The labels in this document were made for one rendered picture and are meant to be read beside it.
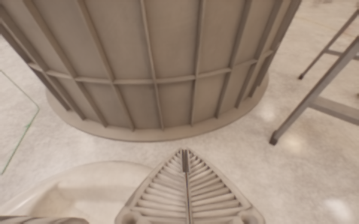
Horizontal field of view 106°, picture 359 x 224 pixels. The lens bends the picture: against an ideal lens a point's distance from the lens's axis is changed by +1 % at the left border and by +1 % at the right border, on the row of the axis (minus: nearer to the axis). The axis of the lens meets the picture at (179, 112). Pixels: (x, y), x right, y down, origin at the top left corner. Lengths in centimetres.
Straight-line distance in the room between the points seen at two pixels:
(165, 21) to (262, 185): 86
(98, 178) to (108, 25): 49
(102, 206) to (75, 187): 9
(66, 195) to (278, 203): 84
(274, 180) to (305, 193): 14
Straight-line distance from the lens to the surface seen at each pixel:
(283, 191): 93
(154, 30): 58
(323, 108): 94
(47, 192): 53
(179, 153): 18
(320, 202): 101
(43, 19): 76
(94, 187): 48
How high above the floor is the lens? 76
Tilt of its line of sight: 47 degrees down
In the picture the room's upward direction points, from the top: 1 degrees counter-clockwise
